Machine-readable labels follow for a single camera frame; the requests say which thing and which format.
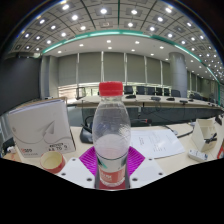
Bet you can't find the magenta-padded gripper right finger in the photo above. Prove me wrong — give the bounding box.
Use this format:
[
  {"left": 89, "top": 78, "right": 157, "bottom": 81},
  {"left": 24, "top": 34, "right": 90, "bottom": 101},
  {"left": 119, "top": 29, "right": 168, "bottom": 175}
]
[{"left": 125, "top": 145, "right": 168, "bottom": 190}]

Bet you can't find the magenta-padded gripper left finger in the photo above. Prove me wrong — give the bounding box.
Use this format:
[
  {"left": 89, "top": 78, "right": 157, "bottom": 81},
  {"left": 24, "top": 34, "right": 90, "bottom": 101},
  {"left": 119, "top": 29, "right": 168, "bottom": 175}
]
[{"left": 56, "top": 145, "right": 101, "bottom": 190}]

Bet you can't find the clear red-capped water bottle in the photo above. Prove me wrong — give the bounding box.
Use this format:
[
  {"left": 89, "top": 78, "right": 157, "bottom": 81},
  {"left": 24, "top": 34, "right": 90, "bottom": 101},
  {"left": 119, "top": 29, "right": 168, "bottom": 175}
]
[{"left": 92, "top": 81, "right": 132, "bottom": 190}]

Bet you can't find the black desk phone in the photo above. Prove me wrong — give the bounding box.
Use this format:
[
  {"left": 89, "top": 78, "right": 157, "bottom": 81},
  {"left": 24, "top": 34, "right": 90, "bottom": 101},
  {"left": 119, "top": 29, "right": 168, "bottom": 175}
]
[{"left": 79, "top": 114, "right": 98, "bottom": 145}]

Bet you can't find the white printed paper sheet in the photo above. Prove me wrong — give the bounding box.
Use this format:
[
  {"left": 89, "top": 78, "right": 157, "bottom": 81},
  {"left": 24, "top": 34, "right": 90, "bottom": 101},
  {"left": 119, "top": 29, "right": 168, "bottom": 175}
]
[{"left": 129, "top": 128, "right": 185, "bottom": 160}]

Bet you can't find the red and cream mug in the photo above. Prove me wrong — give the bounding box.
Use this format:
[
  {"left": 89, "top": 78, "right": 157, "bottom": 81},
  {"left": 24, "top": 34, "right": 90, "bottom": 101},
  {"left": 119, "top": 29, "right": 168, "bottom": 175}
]
[{"left": 39, "top": 150, "right": 67, "bottom": 175}]

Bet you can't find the white cardboard paper box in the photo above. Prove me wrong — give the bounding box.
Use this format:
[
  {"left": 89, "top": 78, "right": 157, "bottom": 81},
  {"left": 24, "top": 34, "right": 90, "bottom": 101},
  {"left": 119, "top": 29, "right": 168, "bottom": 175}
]
[{"left": 7, "top": 97, "right": 77, "bottom": 158}]

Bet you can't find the long curved conference desk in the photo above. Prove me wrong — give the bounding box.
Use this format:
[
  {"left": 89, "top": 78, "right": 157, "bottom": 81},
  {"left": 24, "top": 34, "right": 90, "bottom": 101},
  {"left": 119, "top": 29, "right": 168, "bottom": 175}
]
[{"left": 66, "top": 94, "right": 224, "bottom": 128}]

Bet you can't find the small white remote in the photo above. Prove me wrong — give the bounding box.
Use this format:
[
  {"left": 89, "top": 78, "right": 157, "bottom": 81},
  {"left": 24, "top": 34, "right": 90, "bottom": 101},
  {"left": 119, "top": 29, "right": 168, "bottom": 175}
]
[{"left": 187, "top": 148, "right": 208, "bottom": 163}]

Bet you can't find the row of black office chairs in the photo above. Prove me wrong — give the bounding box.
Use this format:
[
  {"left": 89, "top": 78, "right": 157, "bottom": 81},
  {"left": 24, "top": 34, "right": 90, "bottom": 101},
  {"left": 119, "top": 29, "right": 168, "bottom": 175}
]
[{"left": 123, "top": 84, "right": 221, "bottom": 103}]

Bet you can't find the open red cardboard box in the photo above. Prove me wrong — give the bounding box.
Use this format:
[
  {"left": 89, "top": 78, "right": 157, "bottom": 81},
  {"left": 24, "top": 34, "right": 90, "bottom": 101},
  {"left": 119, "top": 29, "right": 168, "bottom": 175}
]
[{"left": 216, "top": 139, "right": 224, "bottom": 160}]

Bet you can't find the group of ceiling lights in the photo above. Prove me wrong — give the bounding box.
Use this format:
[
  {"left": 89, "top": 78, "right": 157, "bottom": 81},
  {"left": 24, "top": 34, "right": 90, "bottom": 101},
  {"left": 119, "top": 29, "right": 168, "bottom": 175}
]
[{"left": 13, "top": 0, "right": 224, "bottom": 78}]

